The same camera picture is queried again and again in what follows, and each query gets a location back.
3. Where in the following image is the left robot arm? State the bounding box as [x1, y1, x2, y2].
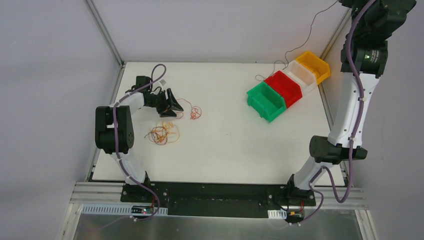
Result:
[94, 75, 184, 203]

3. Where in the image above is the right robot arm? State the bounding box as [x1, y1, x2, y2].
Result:
[282, 0, 416, 206]

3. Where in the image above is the white cable duct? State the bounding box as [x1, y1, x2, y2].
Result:
[81, 204, 157, 217]
[267, 208, 287, 220]

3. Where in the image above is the white cable duct left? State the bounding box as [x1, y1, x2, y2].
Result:
[81, 204, 157, 217]

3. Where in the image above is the green plastic bin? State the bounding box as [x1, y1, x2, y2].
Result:
[246, 82, 287, 123]

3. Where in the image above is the brown wire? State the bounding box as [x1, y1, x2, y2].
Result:
[254, 0, 340, 82]

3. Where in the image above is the yellow plastic bin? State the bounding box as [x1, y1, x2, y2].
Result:
[295, 51, 331, 85]

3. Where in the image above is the white cable duct right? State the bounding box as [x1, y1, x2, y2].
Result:
[267, 208, 287, 220]

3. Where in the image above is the aluminium frame rail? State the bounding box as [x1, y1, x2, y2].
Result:
[70, 181, 369, 210]

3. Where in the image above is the red plastic bin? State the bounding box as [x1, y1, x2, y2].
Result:
[264, 71, 303, 109]

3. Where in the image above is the clear plastic bin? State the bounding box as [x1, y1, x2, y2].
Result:
[282, 60, 318, 97]

